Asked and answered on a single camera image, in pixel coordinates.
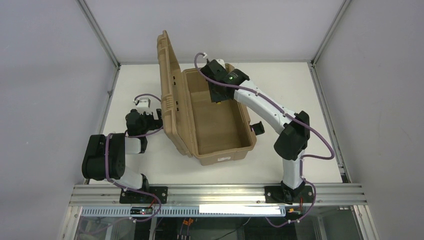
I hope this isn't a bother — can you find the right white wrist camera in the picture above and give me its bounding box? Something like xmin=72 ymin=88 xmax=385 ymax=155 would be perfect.
xmin=215 ymin=59 xmax=226 ymax=69

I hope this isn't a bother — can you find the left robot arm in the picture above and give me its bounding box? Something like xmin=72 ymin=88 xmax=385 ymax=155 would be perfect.
xmin=81 ymin=108 xmax=163 ymax=193

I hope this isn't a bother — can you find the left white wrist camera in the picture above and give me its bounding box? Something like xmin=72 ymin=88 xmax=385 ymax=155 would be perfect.
xmin=135 ymin=97 xmax=152 ymax=115

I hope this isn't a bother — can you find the slotted cable duct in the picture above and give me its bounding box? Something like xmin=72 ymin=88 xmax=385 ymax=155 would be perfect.
xmin=81 ymin=204 xmax=286 ymax=218

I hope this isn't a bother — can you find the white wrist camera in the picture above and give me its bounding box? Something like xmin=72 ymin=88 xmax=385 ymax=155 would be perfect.
xmin=135 ymin=97 xmax=152 ymax=115
xmin=215 ymin=59 xmax=226 ymax=69

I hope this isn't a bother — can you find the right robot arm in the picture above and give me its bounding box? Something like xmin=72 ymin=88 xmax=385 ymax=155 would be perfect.
xmin=198 ymin=59 xmax=310 ymax=203

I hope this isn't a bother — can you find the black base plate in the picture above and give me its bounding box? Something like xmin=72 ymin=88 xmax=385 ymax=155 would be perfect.
xmin=119 ymin=186 xmax=169 ymax=204
xmin=264 ymin=185 xmax=315 ymax=205

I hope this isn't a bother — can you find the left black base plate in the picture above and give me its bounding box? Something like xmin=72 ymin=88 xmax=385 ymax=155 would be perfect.
xmin=119 ymin=186 xmax=169 ymax=204

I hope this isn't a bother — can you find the tan plastic toolbox bin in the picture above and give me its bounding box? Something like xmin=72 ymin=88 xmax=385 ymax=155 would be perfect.
xmin=182 ymin=68 xmax=257 ymax=166

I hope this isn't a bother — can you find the black front toolbox latch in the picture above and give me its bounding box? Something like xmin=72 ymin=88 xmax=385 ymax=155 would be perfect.
xmin=250 ymin=121 xmax=265 ymax=136

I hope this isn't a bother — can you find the white label on bin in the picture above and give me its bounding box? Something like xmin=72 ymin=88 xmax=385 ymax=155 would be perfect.
xmin=217 ymin=156 xmax=232 ymax=162

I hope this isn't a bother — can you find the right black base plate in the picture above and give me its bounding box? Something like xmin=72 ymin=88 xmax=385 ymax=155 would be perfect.
xmin=264 ymin=185 xmax=315 ymax=205

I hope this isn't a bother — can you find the aluminium front rail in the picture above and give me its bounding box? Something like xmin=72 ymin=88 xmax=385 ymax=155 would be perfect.
xmin=69 ymin=183 xmax=367 ymax=207

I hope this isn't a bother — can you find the tan toolbox lid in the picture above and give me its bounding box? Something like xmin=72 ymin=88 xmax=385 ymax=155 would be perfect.
xmin=157 ymin=30 xmax=193 ymax=157

